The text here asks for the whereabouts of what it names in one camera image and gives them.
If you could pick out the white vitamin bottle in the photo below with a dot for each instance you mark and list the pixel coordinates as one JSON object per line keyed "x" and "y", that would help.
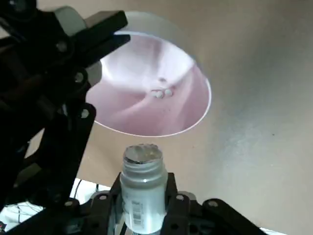
{"x": 144, "y": 186}

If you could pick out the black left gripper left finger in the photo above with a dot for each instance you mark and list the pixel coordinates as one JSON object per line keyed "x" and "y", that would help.
{"x": 80, "y": 218}

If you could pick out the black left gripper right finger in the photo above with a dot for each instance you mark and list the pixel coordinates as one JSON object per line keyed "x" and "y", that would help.
{"x": 195, "y": 218}

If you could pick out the white vitamin tablet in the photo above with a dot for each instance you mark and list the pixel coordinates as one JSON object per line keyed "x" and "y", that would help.
{"x": 160, "y": 94}
{"x": 154, "y": 93}
{"x": 168, "y": 92}

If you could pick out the pink bowl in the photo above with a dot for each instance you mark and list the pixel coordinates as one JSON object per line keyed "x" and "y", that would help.
{"x": 146, "y": 117}

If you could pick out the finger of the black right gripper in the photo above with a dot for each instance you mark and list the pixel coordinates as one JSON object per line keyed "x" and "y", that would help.
{"x": 105, "y": 23}
{"x": 80, "y": 137}

